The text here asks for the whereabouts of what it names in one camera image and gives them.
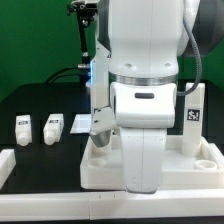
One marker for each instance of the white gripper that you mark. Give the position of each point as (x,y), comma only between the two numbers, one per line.
(143,115)

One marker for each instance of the white desk tabletop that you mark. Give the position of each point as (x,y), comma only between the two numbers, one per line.
(103,171)

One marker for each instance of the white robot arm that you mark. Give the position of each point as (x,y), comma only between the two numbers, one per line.
(145,38)

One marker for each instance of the white marker base sheet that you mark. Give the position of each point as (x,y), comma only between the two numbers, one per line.
(81,124)

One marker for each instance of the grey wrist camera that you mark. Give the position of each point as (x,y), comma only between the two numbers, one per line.
(103,121)

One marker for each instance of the white U-shaped fence frame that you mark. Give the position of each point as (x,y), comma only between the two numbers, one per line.
(111,204)

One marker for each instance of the black camera stand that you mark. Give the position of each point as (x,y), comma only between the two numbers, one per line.
(85,13)

